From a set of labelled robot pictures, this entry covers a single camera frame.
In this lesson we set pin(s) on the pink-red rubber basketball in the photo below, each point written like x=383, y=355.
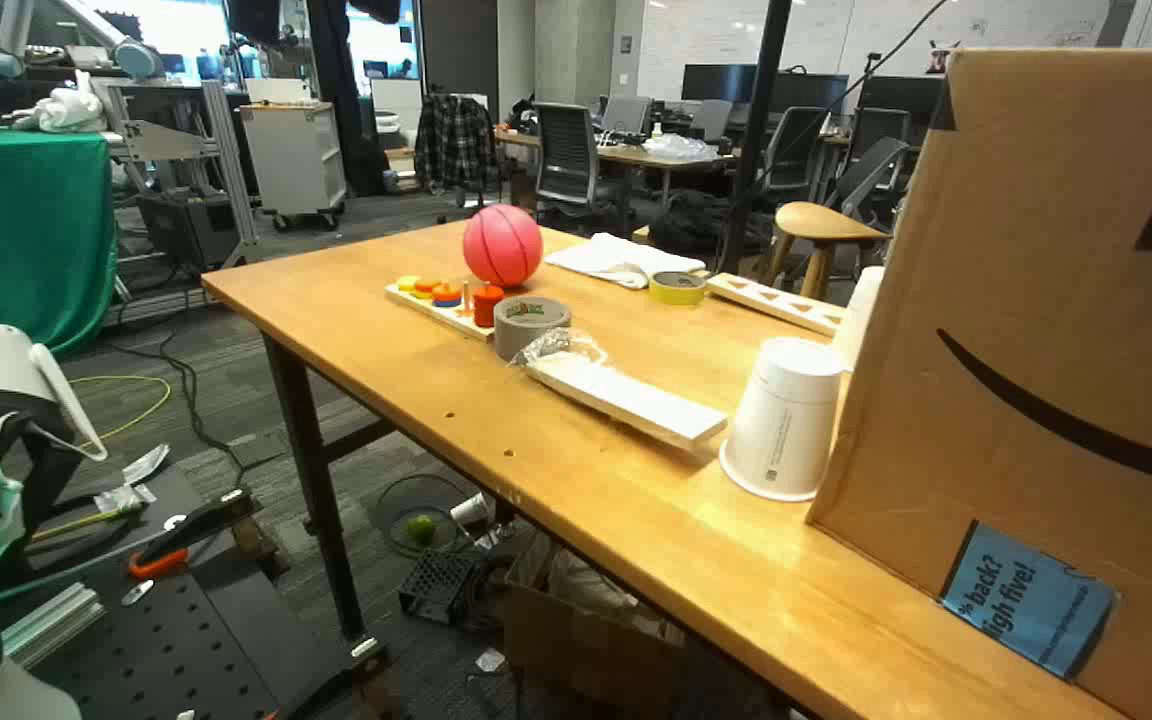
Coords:
x=500, y=244

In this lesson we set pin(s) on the small green ball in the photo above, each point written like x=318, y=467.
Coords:
x=422, y=528

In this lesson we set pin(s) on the white folded cloth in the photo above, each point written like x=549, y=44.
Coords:
x=622, y=259

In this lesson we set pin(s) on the yellow-rimmed clear tape roll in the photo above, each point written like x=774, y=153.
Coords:
x=679, y=288

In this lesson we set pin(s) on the pale wooden board with arrows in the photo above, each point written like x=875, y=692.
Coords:
x=776, y=303

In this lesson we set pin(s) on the black mesh office chair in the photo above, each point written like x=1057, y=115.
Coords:
x=564, y=153

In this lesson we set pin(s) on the white paper cup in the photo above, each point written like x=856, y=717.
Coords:
x=782, y=416

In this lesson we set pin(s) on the plaid shirt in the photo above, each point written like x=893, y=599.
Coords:
x=455, y=143

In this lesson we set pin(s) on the round wooden stool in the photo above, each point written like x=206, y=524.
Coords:
x=823, y=227

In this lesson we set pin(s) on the brown cardboard box under table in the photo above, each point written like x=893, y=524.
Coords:
x=590, y=650

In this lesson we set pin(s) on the black metal table leg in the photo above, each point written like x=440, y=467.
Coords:
x=318, y=492

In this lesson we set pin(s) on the black vertical pole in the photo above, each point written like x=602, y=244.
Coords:
x=753, y=120

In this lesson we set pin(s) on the white wheeled cabinet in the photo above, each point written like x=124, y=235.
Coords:
x=293, y=158

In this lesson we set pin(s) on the large brown cardboard box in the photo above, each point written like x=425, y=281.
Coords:
x=1070, y=266

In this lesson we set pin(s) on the blue sticker on box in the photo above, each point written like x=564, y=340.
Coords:
x=1024, y=599

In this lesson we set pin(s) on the green table cloth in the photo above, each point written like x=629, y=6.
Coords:
x=23, y=227

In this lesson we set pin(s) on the grey duct tape roll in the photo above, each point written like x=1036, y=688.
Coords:
x=529, y=324

